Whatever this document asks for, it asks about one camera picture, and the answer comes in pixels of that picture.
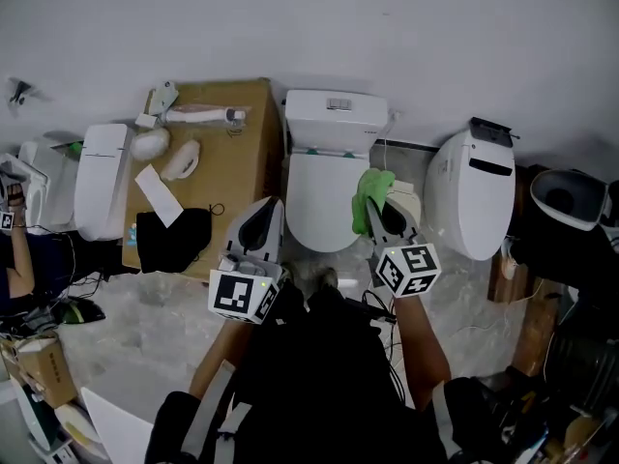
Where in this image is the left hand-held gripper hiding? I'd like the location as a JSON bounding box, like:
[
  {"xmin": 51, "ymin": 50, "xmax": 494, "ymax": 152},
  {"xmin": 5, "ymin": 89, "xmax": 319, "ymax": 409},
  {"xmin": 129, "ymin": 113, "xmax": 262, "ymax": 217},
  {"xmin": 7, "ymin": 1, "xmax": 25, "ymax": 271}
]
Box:
[{"xmin": 207, "ymin": 195, "xmax": 286, "ymax": 326}]

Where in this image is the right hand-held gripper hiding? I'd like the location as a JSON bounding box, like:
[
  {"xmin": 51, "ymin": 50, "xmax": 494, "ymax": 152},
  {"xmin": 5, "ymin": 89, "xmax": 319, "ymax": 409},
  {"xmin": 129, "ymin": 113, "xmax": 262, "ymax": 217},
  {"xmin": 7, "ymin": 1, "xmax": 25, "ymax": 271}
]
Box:
[{"xmin": 365, "ymin": 196, "xmax": 442, "ymax": 299}]

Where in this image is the green cloth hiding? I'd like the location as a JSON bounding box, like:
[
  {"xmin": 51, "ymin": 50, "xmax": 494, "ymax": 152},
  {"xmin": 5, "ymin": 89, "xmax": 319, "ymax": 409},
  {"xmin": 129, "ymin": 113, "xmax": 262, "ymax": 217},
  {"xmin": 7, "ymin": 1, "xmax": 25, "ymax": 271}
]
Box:
[{"xmin": 351, "ymin": 167, "xmax": 397, "ymax": 236}]

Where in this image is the white toilet lid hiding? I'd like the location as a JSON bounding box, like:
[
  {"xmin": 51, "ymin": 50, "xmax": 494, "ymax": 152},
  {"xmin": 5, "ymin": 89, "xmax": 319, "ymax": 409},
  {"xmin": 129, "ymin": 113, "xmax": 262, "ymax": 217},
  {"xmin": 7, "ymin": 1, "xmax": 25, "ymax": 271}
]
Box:
[{"xmin": 284, "ymin": 151, "xmax": 371, "ymax": 254}]

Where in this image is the person's left forearm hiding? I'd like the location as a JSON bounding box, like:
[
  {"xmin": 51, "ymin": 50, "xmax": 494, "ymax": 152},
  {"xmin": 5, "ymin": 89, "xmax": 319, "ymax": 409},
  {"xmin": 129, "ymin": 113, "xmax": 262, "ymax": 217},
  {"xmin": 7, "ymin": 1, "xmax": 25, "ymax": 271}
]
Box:
[{"xmin": 188, "ymin": 319, "xmax": 252, "ymax": 400}]

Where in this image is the person's right forearm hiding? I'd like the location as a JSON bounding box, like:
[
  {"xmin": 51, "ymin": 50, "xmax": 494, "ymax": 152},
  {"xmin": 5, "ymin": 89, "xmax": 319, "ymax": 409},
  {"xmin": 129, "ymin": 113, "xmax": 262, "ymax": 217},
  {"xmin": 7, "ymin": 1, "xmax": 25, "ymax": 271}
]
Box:
[{"xmin": 394, "ymin": 292, "xmax": 452, "ymax": 413}]

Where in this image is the cream toilet seat lid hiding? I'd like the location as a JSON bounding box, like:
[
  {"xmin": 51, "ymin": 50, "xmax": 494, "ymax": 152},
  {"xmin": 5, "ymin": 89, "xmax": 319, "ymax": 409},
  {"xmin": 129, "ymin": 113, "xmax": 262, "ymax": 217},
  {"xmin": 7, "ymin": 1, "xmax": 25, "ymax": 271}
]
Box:
[{"xmin": 384, "ymin": 179, "xmax": 423, "ymax": 231}]

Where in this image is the white smart toilet black panel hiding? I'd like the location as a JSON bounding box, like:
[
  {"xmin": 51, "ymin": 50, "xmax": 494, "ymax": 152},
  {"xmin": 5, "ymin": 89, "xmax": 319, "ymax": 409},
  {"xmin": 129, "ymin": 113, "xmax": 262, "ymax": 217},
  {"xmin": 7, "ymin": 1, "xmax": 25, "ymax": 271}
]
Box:
[{"xmin": 424, "ymin": 117, "xmax": 517, "ymax": 262}]

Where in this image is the white toilet body with tank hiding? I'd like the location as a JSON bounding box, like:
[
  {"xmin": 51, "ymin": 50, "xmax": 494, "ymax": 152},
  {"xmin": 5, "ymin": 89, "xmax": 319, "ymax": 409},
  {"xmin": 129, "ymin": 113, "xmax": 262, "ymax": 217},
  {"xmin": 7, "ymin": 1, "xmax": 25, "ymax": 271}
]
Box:
[{"xmin": 283, "ymin": 89, "xmax": 390, "ymax": 159}]

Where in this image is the large cardboard box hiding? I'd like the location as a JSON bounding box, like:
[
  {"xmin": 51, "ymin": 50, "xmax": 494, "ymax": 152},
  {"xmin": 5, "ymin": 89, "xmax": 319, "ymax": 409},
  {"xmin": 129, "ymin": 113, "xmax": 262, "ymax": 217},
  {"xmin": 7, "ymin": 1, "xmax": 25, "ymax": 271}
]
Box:
[{"xmin": 121, "ymin": 77, "xmax": 284, "ymax": 282}]

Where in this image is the white paper sheet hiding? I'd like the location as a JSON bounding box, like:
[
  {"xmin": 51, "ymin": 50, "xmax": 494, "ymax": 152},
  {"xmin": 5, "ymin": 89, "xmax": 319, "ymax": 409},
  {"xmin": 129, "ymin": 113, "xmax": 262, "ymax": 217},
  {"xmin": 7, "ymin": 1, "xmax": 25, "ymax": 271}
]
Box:
[{"xmin": 133, "ymin": 163, "xmax": 185, "ymax": 229}]

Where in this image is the plastic-wrapped white pipe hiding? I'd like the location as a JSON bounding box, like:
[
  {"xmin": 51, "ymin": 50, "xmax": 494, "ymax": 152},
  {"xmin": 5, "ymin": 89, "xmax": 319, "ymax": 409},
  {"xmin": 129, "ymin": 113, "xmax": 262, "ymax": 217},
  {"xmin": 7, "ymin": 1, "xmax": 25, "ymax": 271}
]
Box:
[{"xmin": 159, "ymin": 103, "xmax": 248, "ymax": 128}]

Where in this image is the round white foam-wrapped part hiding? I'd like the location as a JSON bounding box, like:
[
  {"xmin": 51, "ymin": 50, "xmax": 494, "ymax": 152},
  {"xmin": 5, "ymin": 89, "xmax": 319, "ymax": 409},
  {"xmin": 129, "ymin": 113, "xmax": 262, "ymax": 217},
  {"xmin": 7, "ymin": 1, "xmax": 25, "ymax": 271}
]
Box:
[{"xmin": 130, "ymin": 127, "xmax": 171, "ymax": 162}]

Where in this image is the person's black clothed body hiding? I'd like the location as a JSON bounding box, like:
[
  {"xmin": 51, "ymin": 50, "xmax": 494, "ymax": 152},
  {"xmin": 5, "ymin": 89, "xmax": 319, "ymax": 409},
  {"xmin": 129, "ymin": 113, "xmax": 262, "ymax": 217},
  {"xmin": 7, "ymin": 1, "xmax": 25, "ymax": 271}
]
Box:
[{"xmin": 144, "ymin": 263, "xmax": 451, "ymax": 464}]

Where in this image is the white and grey open basin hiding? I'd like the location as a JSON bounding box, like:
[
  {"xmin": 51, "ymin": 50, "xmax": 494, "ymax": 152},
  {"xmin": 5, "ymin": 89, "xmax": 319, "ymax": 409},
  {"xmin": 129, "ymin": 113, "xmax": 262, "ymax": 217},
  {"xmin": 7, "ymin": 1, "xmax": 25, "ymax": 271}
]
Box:
[{"xmin": 529, "ymin": 168, "xmax": 613, "ymax": 232}]

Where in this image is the black and green object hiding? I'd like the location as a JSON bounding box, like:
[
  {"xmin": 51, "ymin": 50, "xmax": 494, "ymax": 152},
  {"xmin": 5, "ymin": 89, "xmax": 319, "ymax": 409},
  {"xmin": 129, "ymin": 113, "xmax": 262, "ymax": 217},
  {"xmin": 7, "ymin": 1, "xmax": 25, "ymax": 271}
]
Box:
[{"xmin": 50, "ymin": 296, "xmax": 106, "ymax": 326}]

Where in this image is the white flat panel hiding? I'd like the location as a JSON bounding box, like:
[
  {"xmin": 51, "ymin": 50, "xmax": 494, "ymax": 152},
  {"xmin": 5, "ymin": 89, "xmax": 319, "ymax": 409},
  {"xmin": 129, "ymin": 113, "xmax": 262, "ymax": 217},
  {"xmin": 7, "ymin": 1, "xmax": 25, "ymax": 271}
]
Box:
[{"xmin": 79, "ymin": 387, "xmax": 156, "ymax": 464}]

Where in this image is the small cardboard box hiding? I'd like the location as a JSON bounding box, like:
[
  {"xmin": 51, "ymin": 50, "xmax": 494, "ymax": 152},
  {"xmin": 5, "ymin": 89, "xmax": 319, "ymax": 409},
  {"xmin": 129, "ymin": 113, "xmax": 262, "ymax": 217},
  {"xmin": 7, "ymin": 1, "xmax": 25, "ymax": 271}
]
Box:
[{"xmin": 2, "ymin": 335, "xmax": 78, "ymax": 409}]

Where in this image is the black drawstring bag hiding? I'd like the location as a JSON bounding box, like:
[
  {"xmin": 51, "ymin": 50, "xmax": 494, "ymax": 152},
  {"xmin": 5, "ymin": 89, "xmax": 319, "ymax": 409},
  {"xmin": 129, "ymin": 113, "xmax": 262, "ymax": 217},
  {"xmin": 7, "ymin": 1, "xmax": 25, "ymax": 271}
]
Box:
[{"xmin": 135, "ymin": 203, "xmax": 226, "ymax": 275}]

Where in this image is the grey shoulder strap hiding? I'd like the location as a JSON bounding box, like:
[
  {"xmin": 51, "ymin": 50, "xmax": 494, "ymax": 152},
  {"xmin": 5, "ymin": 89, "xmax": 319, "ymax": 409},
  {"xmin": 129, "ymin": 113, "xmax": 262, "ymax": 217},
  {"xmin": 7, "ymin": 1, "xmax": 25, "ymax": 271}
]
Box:
[{"xmin": 181, "ymin": 360, "xmax": 238, "ymax": 458}]

